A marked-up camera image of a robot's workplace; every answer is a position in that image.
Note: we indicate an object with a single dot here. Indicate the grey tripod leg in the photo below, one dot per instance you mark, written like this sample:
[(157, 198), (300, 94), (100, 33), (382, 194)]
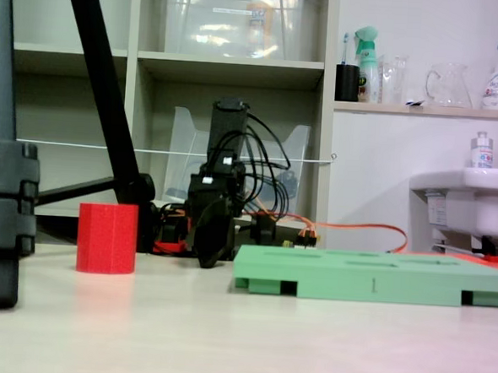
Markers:
[(1, 95)]

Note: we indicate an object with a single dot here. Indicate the motor driver circuit board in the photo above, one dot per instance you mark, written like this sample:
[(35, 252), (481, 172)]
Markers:
[(307, 240)]

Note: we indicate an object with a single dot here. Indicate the orange label bottle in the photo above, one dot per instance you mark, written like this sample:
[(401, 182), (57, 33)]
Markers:
[(259, 26)]

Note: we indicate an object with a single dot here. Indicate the clear glass beaker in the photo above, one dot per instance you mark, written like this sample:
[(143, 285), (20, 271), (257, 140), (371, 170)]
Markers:
[(397, 81)]

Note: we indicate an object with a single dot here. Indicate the red octagonal pillar block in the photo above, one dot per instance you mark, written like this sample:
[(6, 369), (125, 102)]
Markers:
[(106, 239)]

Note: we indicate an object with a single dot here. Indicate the clear glass pitcher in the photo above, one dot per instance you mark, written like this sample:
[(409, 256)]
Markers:
[(449, 89)]

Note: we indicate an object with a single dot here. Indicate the green shape sorting board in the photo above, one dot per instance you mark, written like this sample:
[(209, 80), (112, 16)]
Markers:
[(353, 279)]

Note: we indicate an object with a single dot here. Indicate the white blue packet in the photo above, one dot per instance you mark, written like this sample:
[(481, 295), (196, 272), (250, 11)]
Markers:
[(414, 102)]

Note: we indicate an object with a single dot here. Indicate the white sink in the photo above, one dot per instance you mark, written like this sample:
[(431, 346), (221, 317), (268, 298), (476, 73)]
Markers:
[(485, 201)]

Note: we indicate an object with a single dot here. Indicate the small clear sanitizer bottle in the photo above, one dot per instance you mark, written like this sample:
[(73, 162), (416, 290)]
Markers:
[(482, 154)]

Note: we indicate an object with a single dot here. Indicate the black table clamp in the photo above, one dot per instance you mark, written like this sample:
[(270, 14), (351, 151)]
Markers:
[(263, 231), (172, 228)]

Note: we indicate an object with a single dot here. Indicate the green spray bottle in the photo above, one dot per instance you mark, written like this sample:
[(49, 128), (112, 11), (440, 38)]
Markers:
[(368, 71)]

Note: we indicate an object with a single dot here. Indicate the black cup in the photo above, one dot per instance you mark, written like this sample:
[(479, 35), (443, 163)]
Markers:
[(347, 84)]

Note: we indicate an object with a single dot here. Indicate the red base bracket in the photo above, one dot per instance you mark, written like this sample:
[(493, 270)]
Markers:
[(171, 247)]

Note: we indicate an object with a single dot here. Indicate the clear plastic storage box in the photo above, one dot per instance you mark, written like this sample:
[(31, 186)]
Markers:
[(208, 23)]

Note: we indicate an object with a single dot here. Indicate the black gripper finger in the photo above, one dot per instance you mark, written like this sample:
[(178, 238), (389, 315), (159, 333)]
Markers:
[(216, 239)]

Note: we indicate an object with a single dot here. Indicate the beige shelf unit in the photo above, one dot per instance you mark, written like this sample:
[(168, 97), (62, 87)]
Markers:
[(231, 65)]

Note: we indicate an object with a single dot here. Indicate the clear plastic file tray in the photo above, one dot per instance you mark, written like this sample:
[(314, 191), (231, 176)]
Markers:
[(183, 157)]

